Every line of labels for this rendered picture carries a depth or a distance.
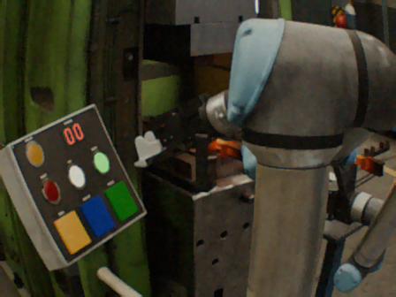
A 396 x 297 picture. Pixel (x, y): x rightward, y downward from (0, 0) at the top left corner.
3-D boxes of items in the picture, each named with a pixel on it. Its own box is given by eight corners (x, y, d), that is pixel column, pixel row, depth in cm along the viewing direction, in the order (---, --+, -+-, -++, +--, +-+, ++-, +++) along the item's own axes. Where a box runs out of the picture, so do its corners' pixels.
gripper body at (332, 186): (314, 216, 131) (346, 228, 122) (318, 184, 128) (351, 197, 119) (331, 206, 135) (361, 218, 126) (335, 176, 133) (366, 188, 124)
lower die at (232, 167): (246, 170, 167) (247, 141, 164) (191, 186, 155) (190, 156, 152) (161, 135, 198) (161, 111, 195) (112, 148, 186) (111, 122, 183)
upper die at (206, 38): (247, 51, 155) (246, 22, 152) (190, 56, 144) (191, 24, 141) (162, 38, 187) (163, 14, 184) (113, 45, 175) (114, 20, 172)
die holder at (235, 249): (277, 278, 185) (293, 163, 171) (195, 316, 162) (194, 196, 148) (183, 232, 226) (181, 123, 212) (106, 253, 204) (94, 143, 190)
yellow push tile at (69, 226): (92, 241, 108) (75, 210, 107) (73, 254, 102) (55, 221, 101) (87, 242, 109) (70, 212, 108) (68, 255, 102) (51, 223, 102)
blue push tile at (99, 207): (116, 225, 116) (100, 195, 116) (98, 237, 110) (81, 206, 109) (111, 227, 117) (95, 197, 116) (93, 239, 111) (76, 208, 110)
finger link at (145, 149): (125, 143, 116) (158, 125, 111) (138, 170, 117) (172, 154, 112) (118, 148, 114) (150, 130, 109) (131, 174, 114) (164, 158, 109)
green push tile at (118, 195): (139, 209, 125) (123, 180, 124) (122, 221, 118) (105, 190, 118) (134, 211, 126) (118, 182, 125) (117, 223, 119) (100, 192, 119)
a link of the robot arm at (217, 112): (253, 122, 106) (236, 133, 100) (233, 131, 109) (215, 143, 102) (234, 86, 106) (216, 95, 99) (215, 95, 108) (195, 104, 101)
